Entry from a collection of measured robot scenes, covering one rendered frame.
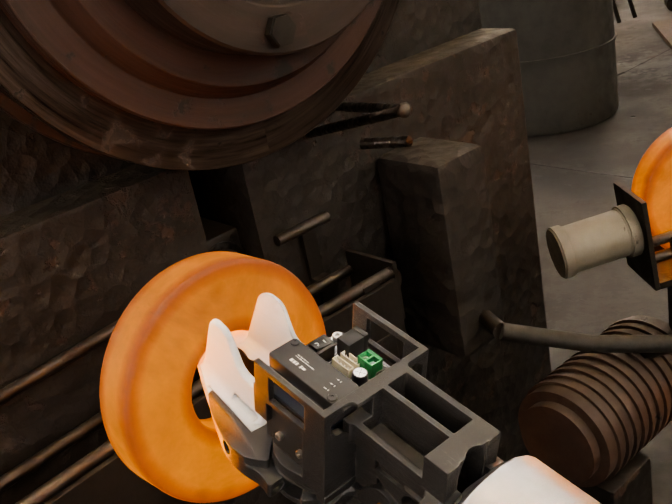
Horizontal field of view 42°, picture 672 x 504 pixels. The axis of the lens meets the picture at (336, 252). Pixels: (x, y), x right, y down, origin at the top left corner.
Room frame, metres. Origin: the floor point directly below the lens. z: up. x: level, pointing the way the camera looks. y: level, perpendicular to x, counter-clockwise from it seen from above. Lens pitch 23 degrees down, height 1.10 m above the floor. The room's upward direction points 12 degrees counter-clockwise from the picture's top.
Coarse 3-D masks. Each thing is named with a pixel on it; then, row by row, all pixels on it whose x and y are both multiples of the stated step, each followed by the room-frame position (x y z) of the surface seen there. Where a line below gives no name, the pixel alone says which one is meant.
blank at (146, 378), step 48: (144, 288) 0.47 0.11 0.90; (192, 288) 0.46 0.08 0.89; (240, 288) 0.48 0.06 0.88; (288, 288) 0.50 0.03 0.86; (144, 336) 0.44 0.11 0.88; (192, 336) 0.45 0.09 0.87; (144, 384) 0.43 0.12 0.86; (144, 432) 0.42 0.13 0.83; (192, 432) 0.44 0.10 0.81; (192, 480) 0.43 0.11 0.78; (240, 480) 0.45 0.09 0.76
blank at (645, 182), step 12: (660, 144) 0.88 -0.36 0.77; (648, 156) 0.88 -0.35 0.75; (660, 156) 0.86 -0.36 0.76; (648, 168) 0.87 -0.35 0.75; (660, 168) 0.86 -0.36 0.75; (636, 180) 0.88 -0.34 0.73; (648, 180) 0.86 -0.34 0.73; (660, 180) 0.86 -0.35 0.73; (636, 192) 0.88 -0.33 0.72; (648, 192) 0.86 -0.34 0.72; (660, 192) 0.86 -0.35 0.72; (648, 204) 0.86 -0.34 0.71; (660, 204) 0.86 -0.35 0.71; (660, 216) 0.86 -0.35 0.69; (660, 228) 0.86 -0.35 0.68
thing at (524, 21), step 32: (480, 0) 3.39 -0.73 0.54; (512, 0) 3.28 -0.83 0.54; (544, 0) 3.24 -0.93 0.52; (576, 0) 3.25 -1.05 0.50; (608, 0) 3.35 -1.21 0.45; (544, 32) 3.25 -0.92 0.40; (576, 32) 3.25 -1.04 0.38; (608, 32) 3.33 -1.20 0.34; (544, 64) 3.25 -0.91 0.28; (576, 64) 3.24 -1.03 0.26; (608, 64) 3.32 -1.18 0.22; (544, 96) 3.25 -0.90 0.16; (576, 96) 3.24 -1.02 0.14; (608, 96) 3.31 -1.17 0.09; (544, 128) 3.25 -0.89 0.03; (576, 128) 3.25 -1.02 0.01
